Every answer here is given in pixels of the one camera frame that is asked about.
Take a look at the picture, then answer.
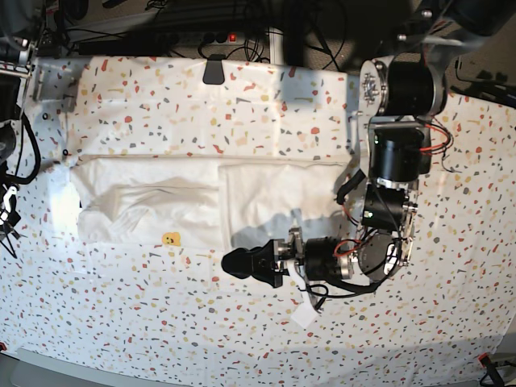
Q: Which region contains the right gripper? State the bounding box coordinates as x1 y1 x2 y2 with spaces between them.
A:
0 185 21 258

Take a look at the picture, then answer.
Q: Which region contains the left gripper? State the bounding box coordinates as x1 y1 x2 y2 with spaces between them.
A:
221 227 355 327

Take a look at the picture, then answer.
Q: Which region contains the white printed T-shirt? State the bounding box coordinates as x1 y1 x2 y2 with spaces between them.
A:
70 157 347 251

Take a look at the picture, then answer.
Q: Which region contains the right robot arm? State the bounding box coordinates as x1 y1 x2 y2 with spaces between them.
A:
1 1 45 257

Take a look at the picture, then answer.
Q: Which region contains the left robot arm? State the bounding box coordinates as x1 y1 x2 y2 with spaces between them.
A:
221 1 515 327

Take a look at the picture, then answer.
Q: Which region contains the terrazzo patterned tablecloth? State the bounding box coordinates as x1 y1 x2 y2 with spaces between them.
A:
1 57 515 386

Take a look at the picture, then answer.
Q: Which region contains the red clamp bottom right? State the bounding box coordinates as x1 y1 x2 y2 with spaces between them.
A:
478 353 505 387

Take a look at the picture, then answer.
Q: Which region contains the black table clamp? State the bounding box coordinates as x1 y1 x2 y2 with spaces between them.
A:
202 54 226 85

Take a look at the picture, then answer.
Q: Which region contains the white metal stand leg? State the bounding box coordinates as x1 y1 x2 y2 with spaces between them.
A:
267 27 285 65

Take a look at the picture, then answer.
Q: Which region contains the power strip with red switch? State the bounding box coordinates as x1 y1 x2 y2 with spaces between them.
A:
176 31 245 47

